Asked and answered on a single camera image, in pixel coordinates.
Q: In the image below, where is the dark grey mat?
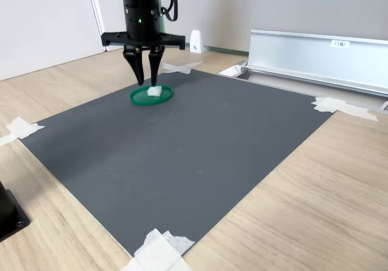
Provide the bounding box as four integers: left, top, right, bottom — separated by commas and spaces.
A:
18, 69, 335, 258

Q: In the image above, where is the small white wall bracket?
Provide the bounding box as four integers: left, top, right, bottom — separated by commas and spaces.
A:
189, 30, 206, 54

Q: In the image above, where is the black camera cable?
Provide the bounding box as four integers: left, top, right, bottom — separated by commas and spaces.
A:
157, 0, 179, 22

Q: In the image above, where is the grey partition panel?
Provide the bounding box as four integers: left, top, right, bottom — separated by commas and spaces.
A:
157, 0, 388, 53

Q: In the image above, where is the aluminium cable duct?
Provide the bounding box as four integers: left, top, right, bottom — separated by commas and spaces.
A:
217, 28, 388, 114

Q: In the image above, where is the round green lid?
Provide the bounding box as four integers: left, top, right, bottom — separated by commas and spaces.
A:
129, 84, 175, 107

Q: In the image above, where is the white cabinet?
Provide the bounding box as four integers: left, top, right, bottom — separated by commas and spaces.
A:
0, 0, 158, 82

